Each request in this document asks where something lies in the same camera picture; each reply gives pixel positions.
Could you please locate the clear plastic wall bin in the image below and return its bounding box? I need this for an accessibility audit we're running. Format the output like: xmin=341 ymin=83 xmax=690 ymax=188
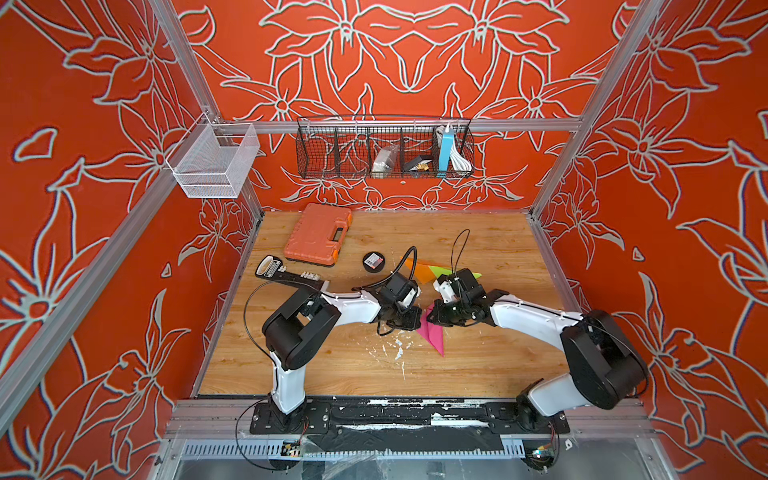
xmin=166 ymin=123 xmax=261 ymax=199

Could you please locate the orange square paper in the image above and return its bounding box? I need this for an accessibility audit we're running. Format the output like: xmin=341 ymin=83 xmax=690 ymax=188
xmin=400 ymin=258 xmax=437 ymax=284

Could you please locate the black small box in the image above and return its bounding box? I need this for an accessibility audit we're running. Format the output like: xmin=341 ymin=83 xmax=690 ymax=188
xmin=402 ymin=155 xmax=433 ymax=177

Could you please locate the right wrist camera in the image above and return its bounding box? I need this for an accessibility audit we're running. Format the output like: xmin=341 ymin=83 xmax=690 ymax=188
xmin=433 ymin=269 xmax=486 ymax=305

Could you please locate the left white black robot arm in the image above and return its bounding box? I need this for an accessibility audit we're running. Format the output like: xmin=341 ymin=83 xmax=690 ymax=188
xmin=262 ymin=282 xmax=421 ymax=416

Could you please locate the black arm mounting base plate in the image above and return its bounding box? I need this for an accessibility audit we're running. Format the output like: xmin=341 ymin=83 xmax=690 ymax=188
xmin=246 ymin=396 xmax=570 ymax=435

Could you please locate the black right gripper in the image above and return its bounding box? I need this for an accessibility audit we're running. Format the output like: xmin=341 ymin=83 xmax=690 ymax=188
xmin=422 ymin=299 xmax=470 ymax=329

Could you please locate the black round tape disc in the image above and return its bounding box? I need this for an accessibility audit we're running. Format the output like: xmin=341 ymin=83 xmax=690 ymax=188
xmin=362 ymin=251 xmax=386 ymax=274

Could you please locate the pink square paper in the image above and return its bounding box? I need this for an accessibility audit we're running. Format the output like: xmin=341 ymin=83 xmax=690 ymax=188
xmin=417 ymin=305 xmax=445 ymax=357

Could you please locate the black wire wall basket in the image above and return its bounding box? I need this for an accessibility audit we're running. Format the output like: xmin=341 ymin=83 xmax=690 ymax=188
xmin=296 ymin=115 xmax=476 ymax=180

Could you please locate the orange plastic tool case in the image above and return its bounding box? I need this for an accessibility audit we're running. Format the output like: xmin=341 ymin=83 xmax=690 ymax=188
xmin=283 ymin=203 xmax=352 ymax=267

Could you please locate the green square paper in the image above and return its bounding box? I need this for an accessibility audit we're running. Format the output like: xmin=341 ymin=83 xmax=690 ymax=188
xmin=427 ymin=265 xmax=453 ymax=278

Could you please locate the clear plastic bag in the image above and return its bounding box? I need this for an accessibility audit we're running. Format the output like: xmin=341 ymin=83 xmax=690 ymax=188
xmin=371 ymin=145 xmax=399 ymax=179

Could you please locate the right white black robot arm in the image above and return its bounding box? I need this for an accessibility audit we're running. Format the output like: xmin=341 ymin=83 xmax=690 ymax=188
xmin=426 ymin=294 xmax=649 ymax=417

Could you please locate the white cable bundle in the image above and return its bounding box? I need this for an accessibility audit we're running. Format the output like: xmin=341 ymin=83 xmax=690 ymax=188
xmin=451 ymin=143 xmax=474 ymax=178

